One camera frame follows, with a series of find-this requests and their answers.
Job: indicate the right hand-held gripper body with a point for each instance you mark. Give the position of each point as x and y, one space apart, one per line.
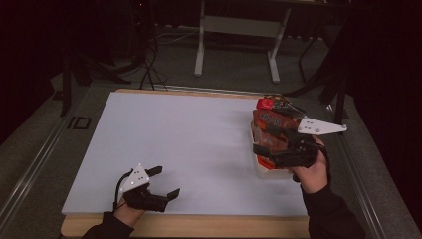
318 126

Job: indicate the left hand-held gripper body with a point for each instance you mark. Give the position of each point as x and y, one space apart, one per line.
137 181

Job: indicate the orange snack packet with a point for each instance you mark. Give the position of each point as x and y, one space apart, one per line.
268 121

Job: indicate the white divided plastic box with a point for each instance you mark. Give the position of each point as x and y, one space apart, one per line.
268 174

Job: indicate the red and black food packet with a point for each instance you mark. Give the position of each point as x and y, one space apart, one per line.
282 104

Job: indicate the person's left hand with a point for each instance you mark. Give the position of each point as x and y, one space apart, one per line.
127 215

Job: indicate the person's right hand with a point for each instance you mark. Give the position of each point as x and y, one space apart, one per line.
313 177

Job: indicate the white paper sheet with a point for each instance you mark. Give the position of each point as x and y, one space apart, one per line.
172 139

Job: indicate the black metal stand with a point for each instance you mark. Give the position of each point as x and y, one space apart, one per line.
340 96
68 83

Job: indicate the metal floor rail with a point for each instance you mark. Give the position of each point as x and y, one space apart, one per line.
31 172
361 179

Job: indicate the black floor bracket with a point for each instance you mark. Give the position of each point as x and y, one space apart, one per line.
79 122

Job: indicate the white metal desk frame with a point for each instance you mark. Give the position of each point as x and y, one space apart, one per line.
239 26

